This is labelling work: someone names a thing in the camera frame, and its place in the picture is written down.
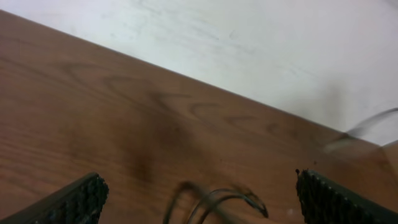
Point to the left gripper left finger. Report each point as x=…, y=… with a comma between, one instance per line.
x=80, y=202

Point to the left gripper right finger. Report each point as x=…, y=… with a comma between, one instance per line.
x=323, y=201

